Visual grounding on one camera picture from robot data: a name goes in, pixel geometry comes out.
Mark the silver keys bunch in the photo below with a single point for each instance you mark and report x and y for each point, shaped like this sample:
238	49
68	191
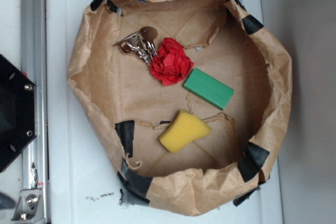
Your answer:
140	44

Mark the red crumpled paper ball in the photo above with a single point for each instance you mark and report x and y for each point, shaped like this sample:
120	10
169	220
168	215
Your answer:
171	65

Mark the yellow sponge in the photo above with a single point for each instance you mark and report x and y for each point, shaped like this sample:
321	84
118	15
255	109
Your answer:
185	129

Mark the brown paper bag tray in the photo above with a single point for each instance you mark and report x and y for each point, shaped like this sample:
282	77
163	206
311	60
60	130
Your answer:
129	109

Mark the green wooden block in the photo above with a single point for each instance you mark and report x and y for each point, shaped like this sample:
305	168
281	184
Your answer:
208	88

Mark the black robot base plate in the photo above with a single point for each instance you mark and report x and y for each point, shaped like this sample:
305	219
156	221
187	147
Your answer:
17	112

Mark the aluminium rail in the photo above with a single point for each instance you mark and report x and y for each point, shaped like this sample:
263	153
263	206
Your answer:
34	64

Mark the silver corner bracket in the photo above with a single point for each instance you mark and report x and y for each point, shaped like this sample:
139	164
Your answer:
29	208

